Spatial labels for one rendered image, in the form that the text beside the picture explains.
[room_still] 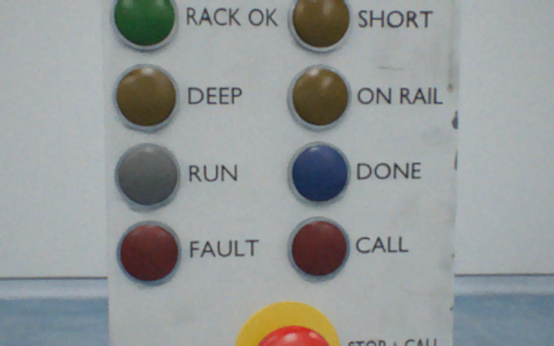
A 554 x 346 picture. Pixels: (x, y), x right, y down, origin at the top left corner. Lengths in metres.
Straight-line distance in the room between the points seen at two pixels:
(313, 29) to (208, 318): 0.14
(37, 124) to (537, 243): 2.69
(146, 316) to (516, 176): 3.67
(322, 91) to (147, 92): 0.08
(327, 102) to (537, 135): 3.67
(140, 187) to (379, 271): 0.12
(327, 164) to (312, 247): 0.04
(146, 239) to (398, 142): 0.13
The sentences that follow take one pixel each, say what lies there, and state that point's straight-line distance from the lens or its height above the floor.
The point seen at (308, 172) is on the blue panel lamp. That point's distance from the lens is 0.33.
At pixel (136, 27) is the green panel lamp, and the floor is 1.07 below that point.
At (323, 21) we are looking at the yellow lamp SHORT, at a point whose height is 1.07.
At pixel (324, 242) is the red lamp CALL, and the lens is 0.34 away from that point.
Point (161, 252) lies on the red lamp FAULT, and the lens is 0.33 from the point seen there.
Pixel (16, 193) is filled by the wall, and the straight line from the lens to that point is 3.93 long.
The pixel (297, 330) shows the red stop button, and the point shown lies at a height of 0.93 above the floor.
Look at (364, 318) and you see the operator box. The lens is 0.36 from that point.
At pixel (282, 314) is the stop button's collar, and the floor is 0.93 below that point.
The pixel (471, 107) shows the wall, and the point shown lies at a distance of 3.86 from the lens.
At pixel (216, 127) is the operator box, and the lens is 0.33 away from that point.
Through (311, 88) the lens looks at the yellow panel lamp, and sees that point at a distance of 0.33.
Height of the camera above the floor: 1.04
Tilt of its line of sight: 6 degrees down
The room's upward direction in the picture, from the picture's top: straight up
